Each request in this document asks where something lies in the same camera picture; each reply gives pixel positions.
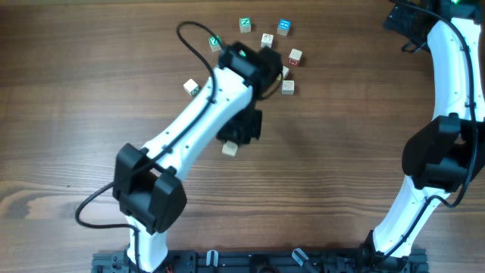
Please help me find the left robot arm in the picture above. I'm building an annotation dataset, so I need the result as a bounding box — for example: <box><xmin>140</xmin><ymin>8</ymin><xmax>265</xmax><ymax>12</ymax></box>
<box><xmin>112</xmin><ymin>42</ymin><xmax>283</xmax><ymax>272</ymax></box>

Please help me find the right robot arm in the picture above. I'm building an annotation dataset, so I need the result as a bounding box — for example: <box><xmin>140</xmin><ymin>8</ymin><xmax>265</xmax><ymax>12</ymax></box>
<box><xmin>363</xmin><ymin>1</ymin><xmax>484</xmax><ymax>271</ymax></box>

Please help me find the white block lower right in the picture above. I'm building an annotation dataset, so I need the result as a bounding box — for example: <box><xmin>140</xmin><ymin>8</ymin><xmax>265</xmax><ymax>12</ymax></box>
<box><xmin>282</xmin><ymin>80</ymin><xmax>295</xmax><ymax>95</ymax></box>

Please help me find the white green block far left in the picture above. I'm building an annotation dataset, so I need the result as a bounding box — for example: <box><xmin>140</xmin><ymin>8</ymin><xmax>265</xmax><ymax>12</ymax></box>
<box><xmin>183</xmin><ymin>79</ymin><xmax>200</xmax><ymax>96</ymax></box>

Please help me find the yellow sided picture block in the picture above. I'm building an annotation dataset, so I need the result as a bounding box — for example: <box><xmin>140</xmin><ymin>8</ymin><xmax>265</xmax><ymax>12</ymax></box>
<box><xmin>280</xmin><ymin>66</ymin><xmax>289</xmax><ymax>80</ymax></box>

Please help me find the red M block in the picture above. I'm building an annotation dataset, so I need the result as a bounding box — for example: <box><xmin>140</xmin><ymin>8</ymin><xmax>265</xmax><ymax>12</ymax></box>
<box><xmin>289</xmin><ymin>49</ymin><xmax>302</xmax><ymax>66</ymax></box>

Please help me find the green Z block left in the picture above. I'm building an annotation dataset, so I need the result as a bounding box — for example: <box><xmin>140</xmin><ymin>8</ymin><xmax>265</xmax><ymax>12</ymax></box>
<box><xmin>208</xmin><ymin>36</ymin><xmax>223</xmax><ymax>52</ymax></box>

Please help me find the green z block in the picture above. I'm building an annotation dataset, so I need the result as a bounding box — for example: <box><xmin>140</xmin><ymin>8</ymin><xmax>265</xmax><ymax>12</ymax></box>
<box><xmin>208</xmin><ymin>36</ymin><xmax>223</xmax><ymax>52</ymax></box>
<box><xmin>239</xmin><ymin>17</ymin><xmax>252</xmax><ymax>33</ymax></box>

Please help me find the white block upper middle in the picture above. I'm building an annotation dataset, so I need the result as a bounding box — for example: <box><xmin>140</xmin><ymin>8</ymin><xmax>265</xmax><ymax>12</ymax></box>
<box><xmin>261</xmin><ymin>33</ymin><xmax>274</xmax><ymax>48</ymax></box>

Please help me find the green Z block top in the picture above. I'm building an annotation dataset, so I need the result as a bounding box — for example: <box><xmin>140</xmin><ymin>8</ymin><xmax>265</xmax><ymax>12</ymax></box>
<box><xmin>239</xmin><ymin>17</ymin><xmax>252</xmax><ymax>33</ymax></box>

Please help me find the blue block top right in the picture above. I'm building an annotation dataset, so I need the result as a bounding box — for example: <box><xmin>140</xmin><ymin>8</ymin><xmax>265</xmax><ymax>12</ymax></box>
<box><xmin>277</xmin><ymin>19</ymin><xmax>291</xmax><ymax>36</ymax></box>

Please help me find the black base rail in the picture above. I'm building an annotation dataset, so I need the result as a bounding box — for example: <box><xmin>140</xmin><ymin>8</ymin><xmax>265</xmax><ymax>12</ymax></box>
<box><xmin>90</xmin><ymin>248</ymin><xmax>430</xmax><ymax>273</ymax></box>

